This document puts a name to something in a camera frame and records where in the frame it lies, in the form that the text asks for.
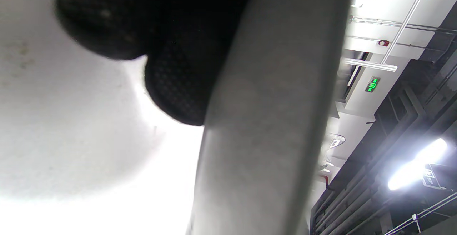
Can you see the person's left hand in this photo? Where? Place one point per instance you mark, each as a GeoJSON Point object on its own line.
{"type": "Point", "coordinates": [142, 10]}

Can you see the grey plate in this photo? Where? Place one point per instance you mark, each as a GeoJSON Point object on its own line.
{"type": "Point", "coordinates": [267, 120]}

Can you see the grey ceiling conduit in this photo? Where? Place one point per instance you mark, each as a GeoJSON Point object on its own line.
{"type": "Point", "coordinates": [375, 21]}

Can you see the round white ceiling disc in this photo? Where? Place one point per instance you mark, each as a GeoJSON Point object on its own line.
{"type": "Point", "coordinates": [335, 141]}

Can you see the green exit sign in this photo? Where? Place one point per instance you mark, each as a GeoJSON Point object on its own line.
{"type": "Point", "coordinates": [372, 84]}

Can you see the red fire alarm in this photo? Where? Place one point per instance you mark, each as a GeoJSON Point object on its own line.
{"type": "Point", "coordinates": [384, 43]}

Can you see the white ceiling conduit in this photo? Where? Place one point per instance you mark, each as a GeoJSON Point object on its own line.
{"type": "Point", "coordinates": [403, 26]}

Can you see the dark ceiling ducts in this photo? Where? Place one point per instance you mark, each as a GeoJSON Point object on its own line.
{"type": "Point", "coordinates": [410, 120]}

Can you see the bright ceiling tube light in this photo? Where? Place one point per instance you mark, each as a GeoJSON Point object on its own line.
{"type": "Point", "coordinates": [414, 167]}

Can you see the black hanging sign box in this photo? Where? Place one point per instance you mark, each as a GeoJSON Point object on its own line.
{"type": "Point", "coordinates": [437, 178]}

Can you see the white ceiling pipes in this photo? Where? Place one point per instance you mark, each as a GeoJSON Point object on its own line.
{"type": "Point", "coordinates": [414, 218]}

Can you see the white ceiling rail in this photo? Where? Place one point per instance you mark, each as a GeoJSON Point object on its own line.
{"type": "Point", "coordinates": [371, 65]}

